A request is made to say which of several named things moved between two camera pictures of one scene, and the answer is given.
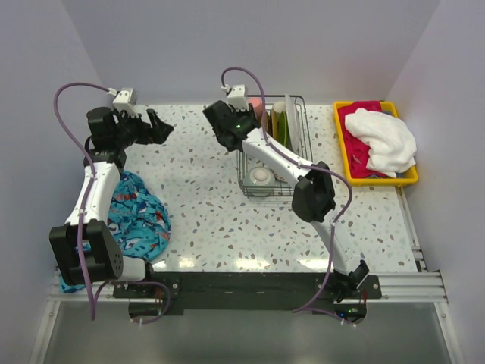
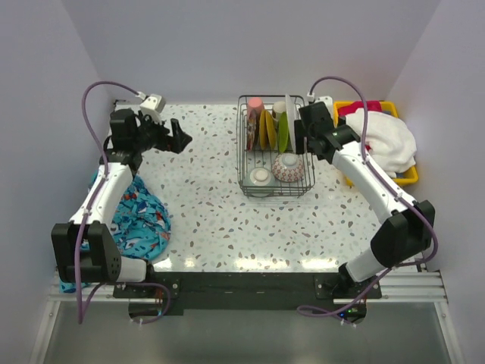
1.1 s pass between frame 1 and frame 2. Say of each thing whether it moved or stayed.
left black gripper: moved
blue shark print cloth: stayed
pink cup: stayed
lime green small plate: stayed
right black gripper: moved
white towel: stayed
